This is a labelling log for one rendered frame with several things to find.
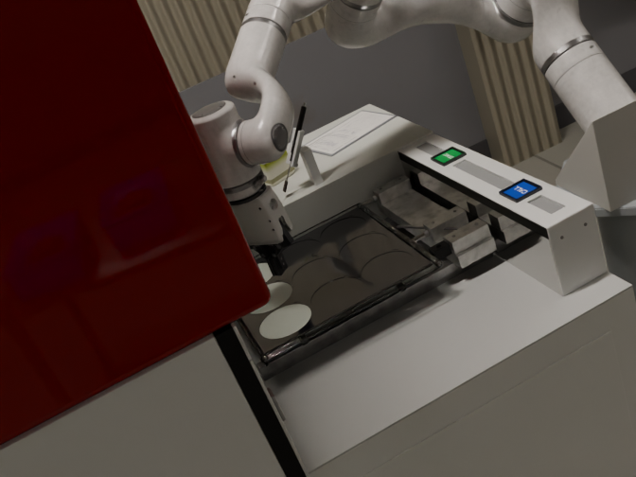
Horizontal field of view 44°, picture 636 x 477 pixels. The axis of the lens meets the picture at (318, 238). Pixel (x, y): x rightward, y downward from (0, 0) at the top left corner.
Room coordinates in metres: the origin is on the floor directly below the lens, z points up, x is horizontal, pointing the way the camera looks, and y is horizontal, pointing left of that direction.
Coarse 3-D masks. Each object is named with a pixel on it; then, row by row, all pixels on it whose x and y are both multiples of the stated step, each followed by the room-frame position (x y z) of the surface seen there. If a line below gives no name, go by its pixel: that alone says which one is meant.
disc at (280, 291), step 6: (276, 282) 1.39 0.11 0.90; (282, 282) 1.38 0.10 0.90; (270, 288) 1.38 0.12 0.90; (276, 288) 1.36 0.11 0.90; (282, 288) 1.36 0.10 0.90; (288, 288) 1.35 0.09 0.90; (276, 294) 1.34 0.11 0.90; (282, 294) 1.33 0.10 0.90; (288, 294) 1.32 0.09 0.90; (270, 300) 1.33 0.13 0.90; (276, 300) 1.32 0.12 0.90; (282, 300) 1.31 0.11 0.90; (264, 306) 1.32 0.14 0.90; (270, 306) 1.31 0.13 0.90; (276, 306) 1.30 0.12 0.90; (252, 312) 1.31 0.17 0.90; (258, 312) 1.30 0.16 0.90
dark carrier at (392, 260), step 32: (352, 224) 1.50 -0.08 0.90; (288, 256) 1.47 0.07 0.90; (320, 256) 1.42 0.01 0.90; (352, 256) 1.37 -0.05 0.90; (384, 256) 1.32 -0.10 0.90; (416, 256) 1.27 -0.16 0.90; (320, 288) 1.30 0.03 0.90; (352, 288) 1.26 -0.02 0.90; (384, 288) 1.21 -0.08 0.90; (256, 320) 1.28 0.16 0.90; (320, 320) 1.19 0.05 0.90
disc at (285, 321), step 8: (296, 304) 1.28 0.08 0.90; (272, 312) 1.28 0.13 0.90; (280, 312) 1.27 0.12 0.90; (288, 312) 1.26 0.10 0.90; (296, 312) 1.25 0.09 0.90; (304, 312) 1.24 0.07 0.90; (264, 320) 1.27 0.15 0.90; (272, 320) 1.26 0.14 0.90; (280, 320) 1.25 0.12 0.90; (288, 320) 1.24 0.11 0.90; (296, 320) 1.22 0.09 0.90; (304, 320) 1.21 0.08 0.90; (264, 328) 1.24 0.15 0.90; (272, 328) 1.23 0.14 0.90; (280, 328) 1.22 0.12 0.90; (288, 328) 1.21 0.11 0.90; (296, 328) 1.20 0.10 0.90; (264, 336) 1.21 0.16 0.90; (272, 336) 1.21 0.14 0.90; (280, 336) 1.19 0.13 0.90
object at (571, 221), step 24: (432, 144) 1.60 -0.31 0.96; (456, 144) 1.55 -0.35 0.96; (432, 168) 1.48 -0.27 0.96; (456, 168) 1.43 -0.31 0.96; (480, 168) 1.40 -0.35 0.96; (504, 168) 1.35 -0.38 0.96; (480, 192) 1.30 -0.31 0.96; (552, 192) 1.20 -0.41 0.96; (528, 216) 1.15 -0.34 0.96; (552, 216) 1.13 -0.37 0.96; (576, 216) 1.11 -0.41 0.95; (552, 240) 1.10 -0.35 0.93; (576, 240) 1.11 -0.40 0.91; (600, 240) 1.11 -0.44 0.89; (576, 264) 1.10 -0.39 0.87; (600, 264) 1.11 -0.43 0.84; (576, 288) 1.10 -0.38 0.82
